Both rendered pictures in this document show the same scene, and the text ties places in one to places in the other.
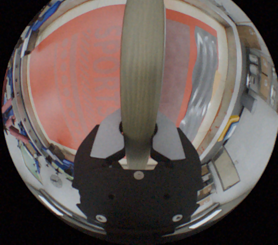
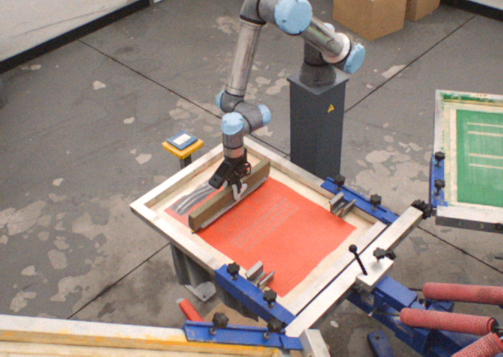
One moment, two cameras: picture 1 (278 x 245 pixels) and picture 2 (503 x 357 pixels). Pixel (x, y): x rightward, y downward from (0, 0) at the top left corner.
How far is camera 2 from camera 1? 209 cm
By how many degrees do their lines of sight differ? 31
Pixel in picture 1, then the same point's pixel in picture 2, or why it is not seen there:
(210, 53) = (185, 201)
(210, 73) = (193, 195)
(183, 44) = not seen: hidden behind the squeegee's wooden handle
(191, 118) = not seen: hidden behind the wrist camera
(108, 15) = (212, 237)
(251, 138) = not seen: outside the picture
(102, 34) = (222, 230)
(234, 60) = (166, 191)
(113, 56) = (227, 221)
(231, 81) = (178, 183)
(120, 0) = (200, 242)
